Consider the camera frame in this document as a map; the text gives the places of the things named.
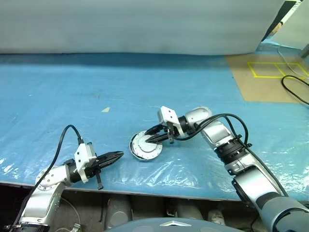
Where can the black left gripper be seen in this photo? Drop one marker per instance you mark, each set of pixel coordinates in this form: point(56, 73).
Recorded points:
point(93, 170)

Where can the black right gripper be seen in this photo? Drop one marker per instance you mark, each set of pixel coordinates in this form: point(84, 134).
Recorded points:
point(171, 131)

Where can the silver ribbed motor lid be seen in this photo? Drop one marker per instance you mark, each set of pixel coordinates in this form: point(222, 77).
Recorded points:
point(149, 149)

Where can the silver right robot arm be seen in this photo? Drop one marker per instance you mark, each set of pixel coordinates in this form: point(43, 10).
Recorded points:
point(251, 178)

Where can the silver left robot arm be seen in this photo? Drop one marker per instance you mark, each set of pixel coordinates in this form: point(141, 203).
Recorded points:
point(48, 178)

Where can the motor housing with copper windings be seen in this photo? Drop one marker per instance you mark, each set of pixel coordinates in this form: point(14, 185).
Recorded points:
point(144, 160)

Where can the small tan patch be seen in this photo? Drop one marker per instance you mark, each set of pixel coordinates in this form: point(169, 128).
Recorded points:
point(106, 110)

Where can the blue plastic table cover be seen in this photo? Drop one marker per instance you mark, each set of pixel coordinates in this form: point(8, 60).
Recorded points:
point(72, 96)

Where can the grey rounded shape with diamond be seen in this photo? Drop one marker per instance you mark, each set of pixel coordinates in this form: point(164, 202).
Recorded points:
point(144, 226)

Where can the white backdrop board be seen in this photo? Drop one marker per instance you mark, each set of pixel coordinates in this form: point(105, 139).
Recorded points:
point(120, 24)

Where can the white box furniture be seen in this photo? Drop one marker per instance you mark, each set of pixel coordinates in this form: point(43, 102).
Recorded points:
point(299, 24)

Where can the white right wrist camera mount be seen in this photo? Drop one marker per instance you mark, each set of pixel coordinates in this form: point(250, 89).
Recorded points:
point(167, 113)

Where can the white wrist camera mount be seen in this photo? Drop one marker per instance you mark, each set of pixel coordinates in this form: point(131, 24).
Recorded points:
point(167, 113)
point(82, 157)

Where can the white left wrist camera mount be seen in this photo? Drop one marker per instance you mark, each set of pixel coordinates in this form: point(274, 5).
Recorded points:
point(82, 157)

